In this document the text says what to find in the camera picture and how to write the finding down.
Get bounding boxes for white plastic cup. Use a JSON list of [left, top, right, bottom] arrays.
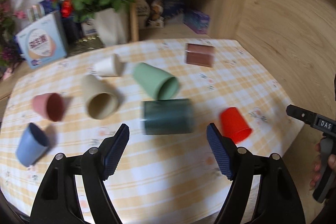
[[93, 53, 123, 77]]

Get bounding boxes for blue plastic cup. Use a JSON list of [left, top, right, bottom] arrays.
[[15, 123, 50, 167]]

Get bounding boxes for transparent brown cup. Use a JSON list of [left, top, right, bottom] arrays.
[[185, 43, 215, 67]]

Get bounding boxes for right hand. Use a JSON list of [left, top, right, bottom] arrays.
[[309, 154, 336, 190]]

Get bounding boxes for pink flower plant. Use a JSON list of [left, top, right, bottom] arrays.
[[1, 0, 27, 78]]

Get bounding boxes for white black biscuit box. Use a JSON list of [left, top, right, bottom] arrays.
[[136, 0, 164, 30]]

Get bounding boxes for dark blue box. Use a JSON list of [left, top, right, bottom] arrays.
[[162, 0, 186, 24]]

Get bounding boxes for light blue product box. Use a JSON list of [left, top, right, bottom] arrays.
[[15, 11, 68, 69]]

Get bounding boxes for beige plastic cup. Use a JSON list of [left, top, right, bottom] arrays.
[[81, 75, 119, 120]]

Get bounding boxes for red plastic cup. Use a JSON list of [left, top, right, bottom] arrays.
[[219, 107, 252, 144]]

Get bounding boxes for green plastic cup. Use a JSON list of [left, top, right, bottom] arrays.
[[133, 63, 179, 100]]

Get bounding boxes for pink plastic cup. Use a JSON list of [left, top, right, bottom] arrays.
[[32, 93, 65, 122]]

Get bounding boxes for white vase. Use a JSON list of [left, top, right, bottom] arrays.
[[94, 8, 129, 47]]

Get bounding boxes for transparent teal cup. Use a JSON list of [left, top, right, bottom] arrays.
[[141, 98, 196, 135]]

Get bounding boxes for purple box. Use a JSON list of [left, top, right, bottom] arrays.
[[183, 10, 210, 34]]

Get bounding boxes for yellow plaid tablecloth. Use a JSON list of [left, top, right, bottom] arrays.
[[1, 39, 303, 223]]

